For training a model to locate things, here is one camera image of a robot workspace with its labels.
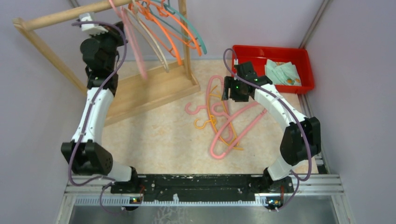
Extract pink plastic hanger front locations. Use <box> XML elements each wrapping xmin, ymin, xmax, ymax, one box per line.
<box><xmin>108</xmin><ymin>0</ymin><xmax>148</xmax><ymax>80</ymax></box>

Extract orange plastic hanger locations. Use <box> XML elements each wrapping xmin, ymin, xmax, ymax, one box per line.
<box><xmin>128</xmin><ymin>0</ymin><xmax>207</xmax><ymax>60</ymax></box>
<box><xmin>128</xmin><ymin>0</ymin><xmax>183</xmax><ymax>65</ymax></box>

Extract yellow thin hanger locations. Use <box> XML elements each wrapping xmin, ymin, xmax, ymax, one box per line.
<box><xmin>185</xmin><ymin>84</ymin><xmax>244</xmax><ymax>151</ymax></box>

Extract pink plastic hanger back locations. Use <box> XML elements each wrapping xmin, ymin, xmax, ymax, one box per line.
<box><xmin>184</xmin><ymin>75</ymin><xmax>230</xmax><ymax>143</ymax></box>

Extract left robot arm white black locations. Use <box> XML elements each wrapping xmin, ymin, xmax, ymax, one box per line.
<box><xmin>61</xmin><ymin>21</ymin><xmax>140</xmax><ymax>193</ymax></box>

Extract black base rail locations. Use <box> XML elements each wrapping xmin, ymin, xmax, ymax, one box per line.
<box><xmin>110</xmin><ymin>174</ymin><xmax>294</xmax><ymax>203</ymax></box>

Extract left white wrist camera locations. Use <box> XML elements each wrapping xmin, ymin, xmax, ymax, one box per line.
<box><xmin>78</xmin><ymin>12</ymin><xmax>108</xmax><ymax>35</ymax></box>

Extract pink plastic hanger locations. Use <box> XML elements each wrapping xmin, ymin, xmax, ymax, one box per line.
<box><xmin>184</xmin><ymin>75</ymin><xmax>230</xmax><ymax>143</ymax></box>
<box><xmin>108</xmin><ymin>0</ymin><xmax>148</xmax><ymax>80</ymax></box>
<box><xmin>209</xmin><ymin>102</ymin><xmax>268</xmax><ymax>160</ymax></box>

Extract folded mint cloth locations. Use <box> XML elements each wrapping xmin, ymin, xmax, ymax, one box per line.
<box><xmin>264</xmin><ymin>59</ymin><xmax>302</xmax><ymax>86</ymax></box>

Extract wooden hanger rack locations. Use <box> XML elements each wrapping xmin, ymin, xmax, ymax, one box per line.
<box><xmin>13</xmin><ymin>0</ymin><xmax>200</xmax><ymax>126</ymax></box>

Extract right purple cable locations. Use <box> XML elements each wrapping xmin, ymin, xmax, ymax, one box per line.
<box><xmin>223</xmin><ymin>48</ymin><xmax>312</xmax><ymax>211</ymax></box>

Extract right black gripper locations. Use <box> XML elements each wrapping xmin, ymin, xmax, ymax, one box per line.
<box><xmin>222</xmin><ymin>76</ymin><xmax>249</xmax><ymax>102</ymax></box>

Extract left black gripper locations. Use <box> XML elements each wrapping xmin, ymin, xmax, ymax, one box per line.
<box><xmin>90</xmin><ymin>21</ymin><xmax>128</xmax><ymax>70</ymax></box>

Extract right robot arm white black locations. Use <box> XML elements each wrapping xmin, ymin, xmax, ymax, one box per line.
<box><xmin>222</xmin><ymin>62</ymin><xmax>321</xmax><ymax>192</ymax></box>

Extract beige plastic hanger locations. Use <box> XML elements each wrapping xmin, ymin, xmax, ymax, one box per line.
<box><xmin>123</xmin><ymin>7</ymin><xmax>170</xmax><ymax>72</ymax></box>

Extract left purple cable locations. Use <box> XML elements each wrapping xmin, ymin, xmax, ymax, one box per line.
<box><xmin>67</xmin><ymin>20</ymin><xmax>128</xmax><ymax>214</ymax></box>

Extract purple cable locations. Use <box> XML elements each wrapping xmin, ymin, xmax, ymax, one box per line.
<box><xmin>67</xmin><ymin>20</ymin><xmax>128</xmax><ymax>214</ymax></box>
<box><xmin>223</xmin><ymin>48</ymin><xmax>312</xmax><ymax>211</ymax></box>

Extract teal plastic hanger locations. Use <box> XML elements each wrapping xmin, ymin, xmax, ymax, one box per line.
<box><xmin>150</xmin><ymin>0</ymin><xmax>207</xmax><ymax>56</ymax></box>

